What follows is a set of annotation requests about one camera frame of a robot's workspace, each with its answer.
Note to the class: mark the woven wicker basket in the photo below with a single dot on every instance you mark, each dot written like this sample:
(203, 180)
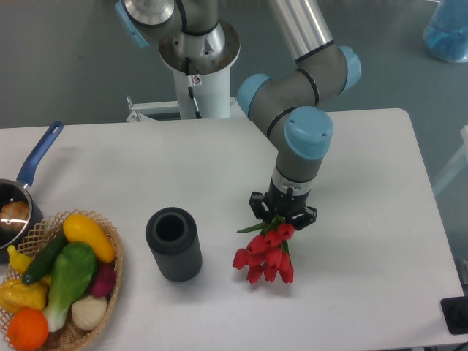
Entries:
(70, 337)

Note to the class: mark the dark green cucumber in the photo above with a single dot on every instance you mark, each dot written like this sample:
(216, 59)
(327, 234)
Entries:
(44, 260)

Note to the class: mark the brown bread roll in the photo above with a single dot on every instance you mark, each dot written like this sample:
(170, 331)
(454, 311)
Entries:
(14, 216)

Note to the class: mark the red tulip bouquet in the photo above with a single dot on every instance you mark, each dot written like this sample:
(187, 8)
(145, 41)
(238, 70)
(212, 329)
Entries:
(267, 255)

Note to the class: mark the blue translucent container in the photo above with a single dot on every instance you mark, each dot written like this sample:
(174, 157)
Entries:
(445, 36)

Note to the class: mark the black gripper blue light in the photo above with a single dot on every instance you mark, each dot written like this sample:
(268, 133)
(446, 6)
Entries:
(265, 206)

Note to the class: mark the yellow gourd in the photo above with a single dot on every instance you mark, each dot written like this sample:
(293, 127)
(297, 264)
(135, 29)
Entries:
(16, 296)

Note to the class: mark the green bok choy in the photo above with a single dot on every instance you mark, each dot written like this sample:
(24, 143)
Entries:
(72, 272)

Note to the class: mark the yellow squash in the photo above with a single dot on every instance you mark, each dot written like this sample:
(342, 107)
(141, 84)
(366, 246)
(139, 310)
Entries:
(81, 228)

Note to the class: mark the dark grey ribbed vase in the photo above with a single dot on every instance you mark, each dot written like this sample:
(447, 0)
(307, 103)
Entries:
(171, 234)

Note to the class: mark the blue handled saucepan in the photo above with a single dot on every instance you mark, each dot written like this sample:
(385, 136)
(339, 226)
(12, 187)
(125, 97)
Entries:
(18, 190)

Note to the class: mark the white garlic bulb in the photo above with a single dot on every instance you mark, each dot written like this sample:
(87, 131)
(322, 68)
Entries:
(88, 312)

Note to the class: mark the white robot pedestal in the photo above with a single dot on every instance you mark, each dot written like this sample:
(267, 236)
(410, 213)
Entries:
(201, 67)

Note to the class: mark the white metal frame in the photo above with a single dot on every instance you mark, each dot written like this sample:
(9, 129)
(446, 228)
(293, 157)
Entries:
(453, 167)

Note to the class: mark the black device at edge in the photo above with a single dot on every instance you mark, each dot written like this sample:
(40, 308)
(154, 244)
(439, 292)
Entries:
(455, 313)

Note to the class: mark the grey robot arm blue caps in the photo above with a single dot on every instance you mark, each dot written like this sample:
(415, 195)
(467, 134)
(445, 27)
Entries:
(285, 111)

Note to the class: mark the orange fruit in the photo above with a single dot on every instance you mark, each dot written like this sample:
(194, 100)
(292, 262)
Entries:
(28, 329)

